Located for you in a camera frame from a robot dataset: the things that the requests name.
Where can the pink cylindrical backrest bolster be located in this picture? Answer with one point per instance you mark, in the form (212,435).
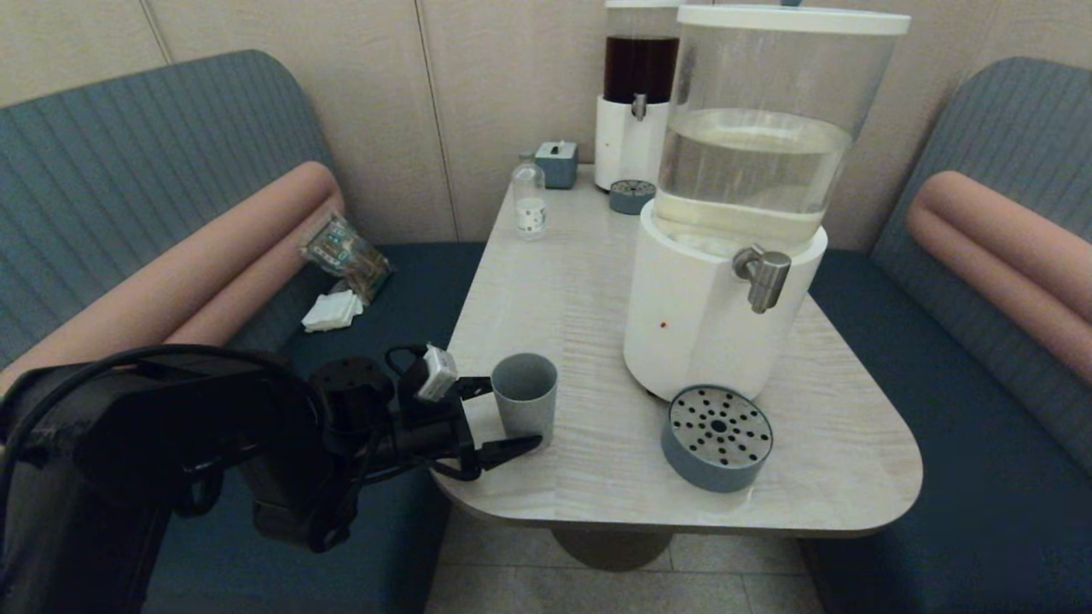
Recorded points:
(1007,252)
(188,273)

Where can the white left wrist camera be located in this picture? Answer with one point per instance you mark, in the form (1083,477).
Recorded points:
(438,373)

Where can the small clear plastic bottle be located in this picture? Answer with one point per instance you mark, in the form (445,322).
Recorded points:
(530,211)

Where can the clear water dispenser white base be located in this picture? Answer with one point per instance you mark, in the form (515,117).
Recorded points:
(682,324)

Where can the grey-blue tissue box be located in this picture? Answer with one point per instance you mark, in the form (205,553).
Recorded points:
(556,166)

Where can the grey-blue plastic cup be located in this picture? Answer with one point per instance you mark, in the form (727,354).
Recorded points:
(527,396)

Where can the blue perforated drip tray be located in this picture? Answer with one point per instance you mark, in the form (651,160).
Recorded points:
(630,201)
(717,465)

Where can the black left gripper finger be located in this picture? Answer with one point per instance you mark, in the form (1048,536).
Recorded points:
(471,389)
(503,452)

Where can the blue upholstered booth sofa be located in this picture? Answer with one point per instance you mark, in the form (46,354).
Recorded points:
(128,153)
(955,477)

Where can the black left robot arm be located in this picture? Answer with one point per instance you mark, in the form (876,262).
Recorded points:
(128,460)

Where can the white paper napkins stack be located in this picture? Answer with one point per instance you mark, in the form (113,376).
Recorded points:
(331,312)

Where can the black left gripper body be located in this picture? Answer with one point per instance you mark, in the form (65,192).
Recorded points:
(431,439)

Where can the dark drink dispenser white base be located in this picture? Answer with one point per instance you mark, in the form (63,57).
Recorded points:
(627,147)

